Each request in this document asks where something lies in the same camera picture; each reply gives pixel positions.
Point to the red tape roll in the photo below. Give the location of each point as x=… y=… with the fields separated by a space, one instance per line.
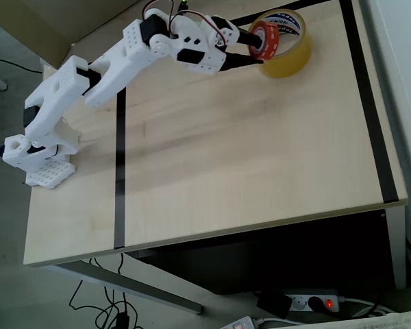
x=270 y=41

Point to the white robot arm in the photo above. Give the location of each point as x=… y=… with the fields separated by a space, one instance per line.
x=123 y=65

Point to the black tape strip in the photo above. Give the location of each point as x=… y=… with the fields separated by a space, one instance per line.
x=120 y=171
x=243 y=20
x=371 y=113

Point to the yellow packing tape roll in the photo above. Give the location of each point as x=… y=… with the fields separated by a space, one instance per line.
x=287 y=65

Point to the small module with green LED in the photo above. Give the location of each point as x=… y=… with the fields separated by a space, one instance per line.
x=183 y=4

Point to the brown cardboard box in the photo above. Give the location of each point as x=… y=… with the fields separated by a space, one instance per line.
x=37 y=24

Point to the black power adapter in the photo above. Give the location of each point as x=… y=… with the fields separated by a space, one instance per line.
x=274 y=303

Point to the white power strip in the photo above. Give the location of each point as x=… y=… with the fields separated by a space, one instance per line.
x=299 y=303

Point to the black round plug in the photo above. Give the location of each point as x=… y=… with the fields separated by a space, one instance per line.
x=315 y=303

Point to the printed paper sheet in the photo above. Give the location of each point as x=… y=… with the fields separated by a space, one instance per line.
x=380 y=322

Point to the grey metal table frame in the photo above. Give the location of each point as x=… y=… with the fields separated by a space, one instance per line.
x=140 y=289

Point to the grey power strip red switch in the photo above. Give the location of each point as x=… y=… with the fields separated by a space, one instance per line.
x=243 y=323

